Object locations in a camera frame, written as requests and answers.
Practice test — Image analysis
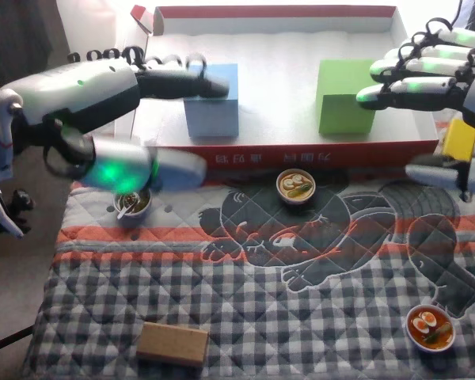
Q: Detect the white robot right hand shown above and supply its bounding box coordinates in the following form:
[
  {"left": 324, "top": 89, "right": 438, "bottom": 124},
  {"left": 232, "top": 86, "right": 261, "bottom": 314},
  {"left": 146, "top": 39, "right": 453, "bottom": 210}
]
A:
[{"left": 355, "top": 17, "right": 475, "bottom": 203}]

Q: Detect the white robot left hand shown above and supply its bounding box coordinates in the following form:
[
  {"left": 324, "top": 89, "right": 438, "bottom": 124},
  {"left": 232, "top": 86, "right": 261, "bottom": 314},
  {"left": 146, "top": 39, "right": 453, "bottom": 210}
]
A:
[{"left": 0, "top": 46, "right": 230, "bottom": 195}]

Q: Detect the green cube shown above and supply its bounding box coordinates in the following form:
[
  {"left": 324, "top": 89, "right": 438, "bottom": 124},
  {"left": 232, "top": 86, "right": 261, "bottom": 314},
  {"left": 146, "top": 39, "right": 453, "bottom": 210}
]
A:
[{"left": 317, "top": 59, "right": 377, "bottom": 135}]

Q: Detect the blue cube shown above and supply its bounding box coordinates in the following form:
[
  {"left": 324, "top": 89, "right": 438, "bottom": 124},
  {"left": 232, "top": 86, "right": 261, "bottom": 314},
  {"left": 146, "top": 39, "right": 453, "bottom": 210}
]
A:
[{"left": 184, "top": 63, "right": 239, "bottom": 139}]

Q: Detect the red cardboard box tray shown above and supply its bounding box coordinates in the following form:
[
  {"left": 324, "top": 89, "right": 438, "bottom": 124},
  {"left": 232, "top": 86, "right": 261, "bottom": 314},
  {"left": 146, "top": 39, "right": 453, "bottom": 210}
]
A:
[{"left": 114, "top": 4, "right": 440, "bottom": 172}]

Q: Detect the yellow block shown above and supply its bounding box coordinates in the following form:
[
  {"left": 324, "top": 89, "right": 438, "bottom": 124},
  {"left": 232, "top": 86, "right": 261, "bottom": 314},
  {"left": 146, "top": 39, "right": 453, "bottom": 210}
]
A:
[{"left": 442, "top": 118, "right": 475, "bottom": 163}]

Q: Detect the dark curtain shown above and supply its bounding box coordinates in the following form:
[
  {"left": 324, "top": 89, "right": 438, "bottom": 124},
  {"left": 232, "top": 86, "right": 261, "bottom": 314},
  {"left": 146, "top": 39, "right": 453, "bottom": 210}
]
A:
[{"left": 0, "top": 0, "right": 70, "bottom": 86}]

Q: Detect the toy soup bowl with spoon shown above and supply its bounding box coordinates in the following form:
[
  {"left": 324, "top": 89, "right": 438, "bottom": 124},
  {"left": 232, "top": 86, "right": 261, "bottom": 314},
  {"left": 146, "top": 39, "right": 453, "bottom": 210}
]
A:
[{"left": 112, "top": 188, "right": 154, "bottom": 227}]

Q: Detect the toy noodle bowl yellow broth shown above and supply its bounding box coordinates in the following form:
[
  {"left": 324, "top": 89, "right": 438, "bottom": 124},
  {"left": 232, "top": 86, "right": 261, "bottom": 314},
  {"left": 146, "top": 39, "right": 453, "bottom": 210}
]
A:
[{"left": 275, "top": 169, "right": 317, "bottom": 205}]

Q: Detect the toy ramen bowl with egg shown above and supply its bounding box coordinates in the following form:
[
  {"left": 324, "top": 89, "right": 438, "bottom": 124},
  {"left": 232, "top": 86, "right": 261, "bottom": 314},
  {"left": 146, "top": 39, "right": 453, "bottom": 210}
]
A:
[{"left": 405, "top": 304, "right": 456, "bottom": 352}]

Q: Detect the grey quilt with bear print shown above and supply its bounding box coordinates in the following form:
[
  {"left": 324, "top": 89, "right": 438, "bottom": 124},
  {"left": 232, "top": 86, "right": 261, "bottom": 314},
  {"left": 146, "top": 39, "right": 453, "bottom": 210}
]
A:
[{"left": 21, "top": 118, "right": 475, "bottom": 380}]

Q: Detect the black rod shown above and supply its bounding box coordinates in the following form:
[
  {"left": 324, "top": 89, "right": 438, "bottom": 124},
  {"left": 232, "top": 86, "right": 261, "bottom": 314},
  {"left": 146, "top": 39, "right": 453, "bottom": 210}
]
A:
[{"left": 0, "top": 330, "right": 35, "bottom": 357}]

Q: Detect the wooden block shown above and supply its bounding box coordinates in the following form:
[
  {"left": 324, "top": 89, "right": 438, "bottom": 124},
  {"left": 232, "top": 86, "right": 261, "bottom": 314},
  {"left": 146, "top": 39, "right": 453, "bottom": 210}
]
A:
[{"left": 136, "top": 321, "right": 210, "bottom": 367}]

